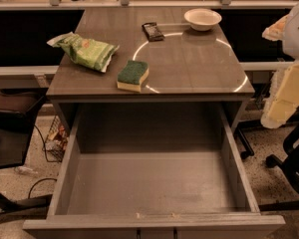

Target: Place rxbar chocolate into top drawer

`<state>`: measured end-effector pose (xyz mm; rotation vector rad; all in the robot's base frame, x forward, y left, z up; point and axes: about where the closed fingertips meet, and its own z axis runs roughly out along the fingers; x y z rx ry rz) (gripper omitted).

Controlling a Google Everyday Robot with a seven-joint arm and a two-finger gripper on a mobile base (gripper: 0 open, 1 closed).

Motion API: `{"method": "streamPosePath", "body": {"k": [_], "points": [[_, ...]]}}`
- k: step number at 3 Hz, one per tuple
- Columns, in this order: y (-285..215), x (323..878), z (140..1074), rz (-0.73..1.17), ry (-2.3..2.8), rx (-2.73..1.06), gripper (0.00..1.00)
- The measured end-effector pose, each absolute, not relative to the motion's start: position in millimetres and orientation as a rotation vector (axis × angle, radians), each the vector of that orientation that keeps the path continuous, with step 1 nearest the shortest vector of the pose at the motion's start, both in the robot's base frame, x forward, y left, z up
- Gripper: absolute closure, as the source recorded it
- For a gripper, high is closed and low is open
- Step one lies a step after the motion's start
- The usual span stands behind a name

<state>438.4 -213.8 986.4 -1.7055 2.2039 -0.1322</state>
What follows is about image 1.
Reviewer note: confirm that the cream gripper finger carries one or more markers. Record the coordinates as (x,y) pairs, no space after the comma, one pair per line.
(275,32)
(284,97)

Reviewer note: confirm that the dark rxbar chocolate bar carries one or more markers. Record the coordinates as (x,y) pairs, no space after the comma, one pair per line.
(152,31)

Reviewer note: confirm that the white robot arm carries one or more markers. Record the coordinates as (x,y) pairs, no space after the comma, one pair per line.
(290,42)

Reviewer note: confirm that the open grey top drawer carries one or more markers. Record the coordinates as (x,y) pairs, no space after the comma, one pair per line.
(152,171)

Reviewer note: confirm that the black office chair right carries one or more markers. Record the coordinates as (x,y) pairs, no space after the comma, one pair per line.
(289,167)

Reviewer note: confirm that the black office chair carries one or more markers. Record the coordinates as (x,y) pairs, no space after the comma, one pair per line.
(18,112)
(289,167)

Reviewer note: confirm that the white bowl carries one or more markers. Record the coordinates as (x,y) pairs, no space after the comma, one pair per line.
(202,19)

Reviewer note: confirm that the grey wooden cabinet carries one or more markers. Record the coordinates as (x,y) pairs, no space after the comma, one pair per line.
(185,66)

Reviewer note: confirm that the green yellow sponge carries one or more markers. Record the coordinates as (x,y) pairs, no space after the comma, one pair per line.
(132,76)

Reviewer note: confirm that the green chip bag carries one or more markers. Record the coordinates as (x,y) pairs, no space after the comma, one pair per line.
(92,54)

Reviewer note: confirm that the black office chair left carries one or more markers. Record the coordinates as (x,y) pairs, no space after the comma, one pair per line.
(18,112)

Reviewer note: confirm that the wire basket with items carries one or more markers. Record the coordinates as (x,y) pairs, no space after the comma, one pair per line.
(56,141)

